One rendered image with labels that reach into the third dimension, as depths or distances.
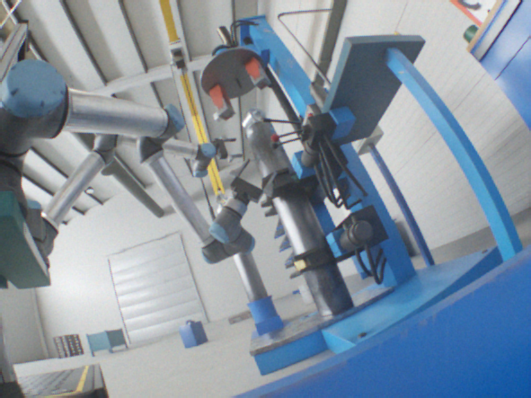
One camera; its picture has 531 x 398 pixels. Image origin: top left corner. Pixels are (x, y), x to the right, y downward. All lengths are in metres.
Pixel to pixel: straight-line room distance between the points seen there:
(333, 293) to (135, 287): 12.38
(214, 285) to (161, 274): 2.60
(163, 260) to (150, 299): 1.98
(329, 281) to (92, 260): 14.09
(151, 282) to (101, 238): 3.76
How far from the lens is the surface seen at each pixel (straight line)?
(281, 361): 1.42
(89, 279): 14.97
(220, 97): 2.24
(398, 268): 1.69
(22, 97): 0.59
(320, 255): 1.39
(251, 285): 2.78
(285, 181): 1.48
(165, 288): 12.84
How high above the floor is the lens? 0.40
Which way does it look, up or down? 19 degrees up
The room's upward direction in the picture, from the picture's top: 22 degrees counter-clockwise
